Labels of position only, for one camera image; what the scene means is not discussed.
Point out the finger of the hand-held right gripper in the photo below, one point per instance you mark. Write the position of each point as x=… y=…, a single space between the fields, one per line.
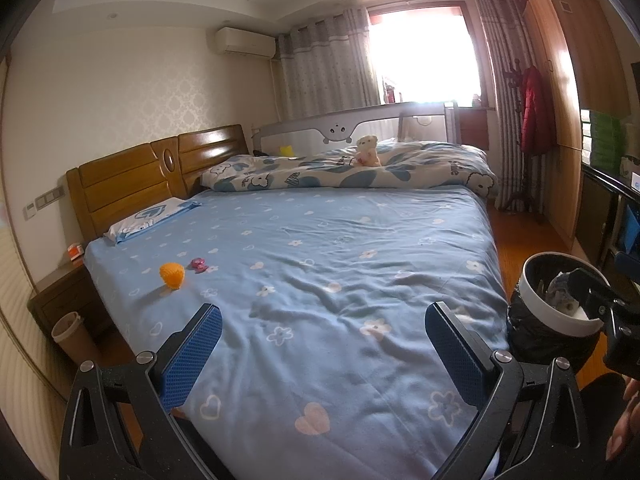
x=590 y=287

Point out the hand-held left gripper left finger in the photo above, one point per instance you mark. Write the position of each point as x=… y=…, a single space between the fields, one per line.
x=192 y=355

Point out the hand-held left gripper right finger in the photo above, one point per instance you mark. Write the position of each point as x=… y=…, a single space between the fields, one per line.
x=452 y=355

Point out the white bin with black bag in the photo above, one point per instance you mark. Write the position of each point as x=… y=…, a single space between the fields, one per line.
x=535 y=340

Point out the person's right hand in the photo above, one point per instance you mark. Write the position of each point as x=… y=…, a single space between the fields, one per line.
x=625 y=425

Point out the black desk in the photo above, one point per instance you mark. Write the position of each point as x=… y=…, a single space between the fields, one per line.
x=600 y=210

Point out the orange spiky ball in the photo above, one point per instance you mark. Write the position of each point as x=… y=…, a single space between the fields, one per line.
x=172 y=275

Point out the pink small toy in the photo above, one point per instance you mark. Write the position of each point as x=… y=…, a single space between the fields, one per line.
x=198 y=265

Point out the brown cylindrical bin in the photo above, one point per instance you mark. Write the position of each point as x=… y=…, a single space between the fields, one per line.
x=75 y=345

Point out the bed with blue floral sheet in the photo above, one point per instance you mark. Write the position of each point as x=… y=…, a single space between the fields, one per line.
x=310 y=335

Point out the dark wooden coat rack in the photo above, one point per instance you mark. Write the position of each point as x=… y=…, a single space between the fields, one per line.
x=520 y=190

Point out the wooden nightstand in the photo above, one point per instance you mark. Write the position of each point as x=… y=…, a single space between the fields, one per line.
x=60 y=300

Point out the blue white pillow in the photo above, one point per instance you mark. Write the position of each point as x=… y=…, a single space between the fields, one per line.
x=150 y=217

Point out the stack of green boxes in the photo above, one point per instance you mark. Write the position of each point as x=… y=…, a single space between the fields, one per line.
x=607 y=137

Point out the small orange white box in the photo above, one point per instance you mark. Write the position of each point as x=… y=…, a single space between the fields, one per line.
x=75 y=252

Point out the red coat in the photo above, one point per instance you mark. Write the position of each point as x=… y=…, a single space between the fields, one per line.
x=537 y=115

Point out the wooden wardrobe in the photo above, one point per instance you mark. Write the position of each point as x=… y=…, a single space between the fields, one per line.
x=555 y=110

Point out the wooden headboard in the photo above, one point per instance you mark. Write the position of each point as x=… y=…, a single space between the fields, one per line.
x=125 y=180

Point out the wooden cabinet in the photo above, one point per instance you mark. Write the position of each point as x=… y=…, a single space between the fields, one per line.
x=472 y=130

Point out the blue patterned duvet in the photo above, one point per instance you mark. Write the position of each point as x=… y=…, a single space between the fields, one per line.
x=310 y=172

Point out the beige teddy bear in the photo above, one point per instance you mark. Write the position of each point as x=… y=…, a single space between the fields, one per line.
x=367 y=151

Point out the grey curtain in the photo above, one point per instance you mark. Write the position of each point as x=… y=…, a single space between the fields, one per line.
x=325 y=70
x=500 y=85

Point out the small yellow toy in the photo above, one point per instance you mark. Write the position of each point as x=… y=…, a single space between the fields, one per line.
x=286 y=150

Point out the window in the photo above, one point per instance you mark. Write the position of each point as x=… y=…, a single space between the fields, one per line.
x=425 y=60

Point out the white air conditioner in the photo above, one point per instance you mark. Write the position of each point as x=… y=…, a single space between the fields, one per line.
x=245 y=42

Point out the wall switch panel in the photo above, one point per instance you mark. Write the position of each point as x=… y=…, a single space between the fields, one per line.
x=50 y=196

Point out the white wall thermostat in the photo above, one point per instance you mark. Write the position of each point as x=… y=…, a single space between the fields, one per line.
x=31 y=210

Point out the grey bed guard rail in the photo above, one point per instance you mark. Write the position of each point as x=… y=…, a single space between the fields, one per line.
x=310 y=127

